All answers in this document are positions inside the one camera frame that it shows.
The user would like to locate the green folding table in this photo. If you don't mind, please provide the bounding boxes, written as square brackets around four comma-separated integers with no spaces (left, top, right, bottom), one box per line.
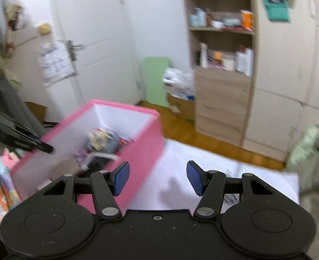
[143,57,171,108]

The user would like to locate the wooden shelf unit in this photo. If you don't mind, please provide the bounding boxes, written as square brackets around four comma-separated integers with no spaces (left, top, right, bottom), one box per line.
[182,0,257,147]

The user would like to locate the metal door handle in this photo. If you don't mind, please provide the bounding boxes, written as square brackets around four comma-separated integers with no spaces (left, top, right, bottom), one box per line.
[66,40,84,61]

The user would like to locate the teal pouch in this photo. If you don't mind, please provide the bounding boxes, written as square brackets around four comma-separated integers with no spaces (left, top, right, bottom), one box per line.
[262,0,290,22]

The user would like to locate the floral blanket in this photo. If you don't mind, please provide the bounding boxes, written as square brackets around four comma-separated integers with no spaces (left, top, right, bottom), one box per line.
[0,149,22,231]

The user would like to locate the tall white bottle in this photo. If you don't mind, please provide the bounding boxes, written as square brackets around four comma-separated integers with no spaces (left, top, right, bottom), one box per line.
[245,48,254,76]

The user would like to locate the brown cardboard box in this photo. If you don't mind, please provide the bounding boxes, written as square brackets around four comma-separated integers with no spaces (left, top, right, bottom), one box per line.
[167,93,196,122]

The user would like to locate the white spray bottle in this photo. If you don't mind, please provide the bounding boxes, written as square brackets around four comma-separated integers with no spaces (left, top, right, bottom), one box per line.
[200,43,208,68]

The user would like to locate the dark bottle with red cap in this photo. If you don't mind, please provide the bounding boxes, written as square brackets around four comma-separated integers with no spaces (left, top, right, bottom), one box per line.
[236,46,246,72]

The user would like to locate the olive green padded jacket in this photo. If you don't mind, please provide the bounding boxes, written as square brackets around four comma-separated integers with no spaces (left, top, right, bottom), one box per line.
[284,126,319,260]

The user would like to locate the grey metal frame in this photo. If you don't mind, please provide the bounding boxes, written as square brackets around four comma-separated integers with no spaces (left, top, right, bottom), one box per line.
[0,60,45,136]

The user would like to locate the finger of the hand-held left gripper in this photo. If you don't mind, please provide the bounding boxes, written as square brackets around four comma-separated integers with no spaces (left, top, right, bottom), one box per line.
[0,110,41,141]
[0,125,54,153]

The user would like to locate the blue and white box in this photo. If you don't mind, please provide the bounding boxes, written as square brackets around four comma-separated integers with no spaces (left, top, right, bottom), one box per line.
[190,8,206,28]

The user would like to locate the light wooden wardrobe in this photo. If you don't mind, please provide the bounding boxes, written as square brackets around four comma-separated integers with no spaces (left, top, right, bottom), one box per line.
[243,0,319,163]

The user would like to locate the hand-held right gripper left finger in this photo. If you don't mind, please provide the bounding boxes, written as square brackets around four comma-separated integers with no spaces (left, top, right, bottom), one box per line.
[42,161,130,221]

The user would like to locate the white door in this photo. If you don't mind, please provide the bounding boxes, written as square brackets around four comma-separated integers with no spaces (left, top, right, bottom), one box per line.
[47,0,138,109]

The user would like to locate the orange cup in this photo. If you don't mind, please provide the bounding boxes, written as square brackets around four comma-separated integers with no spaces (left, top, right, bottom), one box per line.
[240,10,253,30]

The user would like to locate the white tissue pack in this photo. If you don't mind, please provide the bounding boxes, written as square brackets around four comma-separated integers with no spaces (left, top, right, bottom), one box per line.
[163,68,195,99]

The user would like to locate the white jar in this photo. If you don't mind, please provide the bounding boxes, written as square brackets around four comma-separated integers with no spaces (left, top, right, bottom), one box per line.
[221,55,235,71]

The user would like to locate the pink cardboard box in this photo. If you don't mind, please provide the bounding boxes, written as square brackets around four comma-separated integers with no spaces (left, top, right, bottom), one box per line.
[10,99,164,214]

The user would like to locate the yellow plush ornament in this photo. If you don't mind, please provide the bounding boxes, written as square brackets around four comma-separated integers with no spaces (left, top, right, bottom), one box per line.
[38,23,52,35]

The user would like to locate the white printed tote bag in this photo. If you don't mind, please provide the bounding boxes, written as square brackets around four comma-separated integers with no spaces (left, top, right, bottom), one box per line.
[38,40,76,87]

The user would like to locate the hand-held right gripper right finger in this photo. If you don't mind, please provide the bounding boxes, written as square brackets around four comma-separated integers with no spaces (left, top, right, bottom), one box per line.
[187,161,275,220]

